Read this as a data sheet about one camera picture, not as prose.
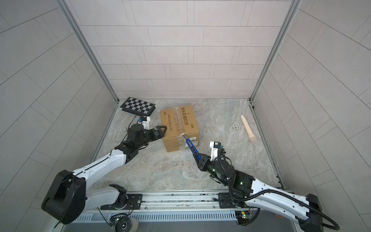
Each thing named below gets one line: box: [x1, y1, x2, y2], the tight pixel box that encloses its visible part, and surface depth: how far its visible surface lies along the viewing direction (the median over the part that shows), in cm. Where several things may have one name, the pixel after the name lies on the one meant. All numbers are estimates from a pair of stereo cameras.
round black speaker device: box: [114, 216, 140, 232], surface depth 59 cm
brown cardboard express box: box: [160, 105, 200, 153], surface depth 83 cm
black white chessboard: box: [119, 96, 157, 117], surface depth 110 cm
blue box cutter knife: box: [181, 132, 203, 161], surface depth 72 cm
